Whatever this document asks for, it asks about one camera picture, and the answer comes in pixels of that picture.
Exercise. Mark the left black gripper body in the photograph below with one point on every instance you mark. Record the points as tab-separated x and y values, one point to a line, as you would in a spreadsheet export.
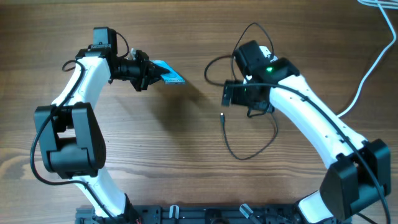
140	81

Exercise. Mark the white power strip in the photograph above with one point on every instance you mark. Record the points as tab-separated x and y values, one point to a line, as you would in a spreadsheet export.
267	53

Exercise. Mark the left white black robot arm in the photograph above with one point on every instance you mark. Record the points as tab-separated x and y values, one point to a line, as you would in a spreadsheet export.
68	134

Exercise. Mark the blue Galaxy smartphone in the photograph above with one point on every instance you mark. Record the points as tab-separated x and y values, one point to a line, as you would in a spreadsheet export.
171	78

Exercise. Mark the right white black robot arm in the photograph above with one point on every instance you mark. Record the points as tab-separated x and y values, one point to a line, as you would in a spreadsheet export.
358	171

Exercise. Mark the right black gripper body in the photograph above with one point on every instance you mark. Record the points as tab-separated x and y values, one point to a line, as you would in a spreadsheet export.
243	96

